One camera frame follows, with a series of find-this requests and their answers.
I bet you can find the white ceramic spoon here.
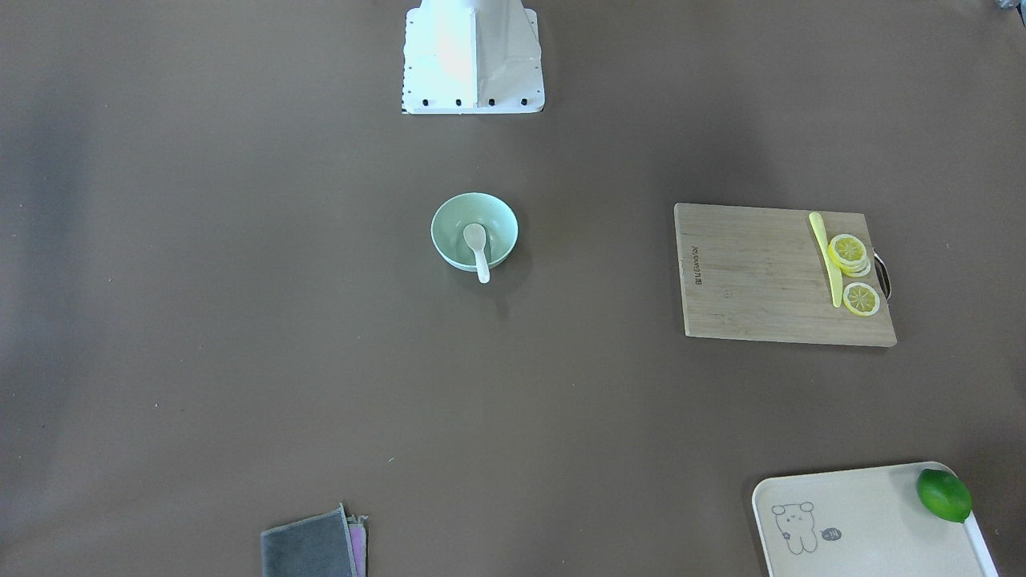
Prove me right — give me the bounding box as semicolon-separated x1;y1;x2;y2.
463;223;491;284

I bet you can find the light green bowl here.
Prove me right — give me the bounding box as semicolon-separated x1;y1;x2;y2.
430;192;519;272

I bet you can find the bamboo cutting board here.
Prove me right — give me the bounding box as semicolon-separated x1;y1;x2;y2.
673;202;897;348

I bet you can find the grey folded cloth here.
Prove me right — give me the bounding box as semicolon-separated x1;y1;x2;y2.
261;503;369;576

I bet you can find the yellow plastic knife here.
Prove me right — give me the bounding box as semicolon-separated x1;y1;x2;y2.
807;211;843;308

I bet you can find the single lemon slice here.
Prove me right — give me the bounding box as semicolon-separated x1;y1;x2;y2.
842;282;882;317

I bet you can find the cream plastic tray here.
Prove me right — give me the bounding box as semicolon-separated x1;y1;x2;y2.
751;461;997;576

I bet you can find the green lime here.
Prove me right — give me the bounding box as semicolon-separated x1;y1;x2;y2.
916;469;972;523

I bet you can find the white camera post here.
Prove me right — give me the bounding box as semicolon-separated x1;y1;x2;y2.
401;1;546;115

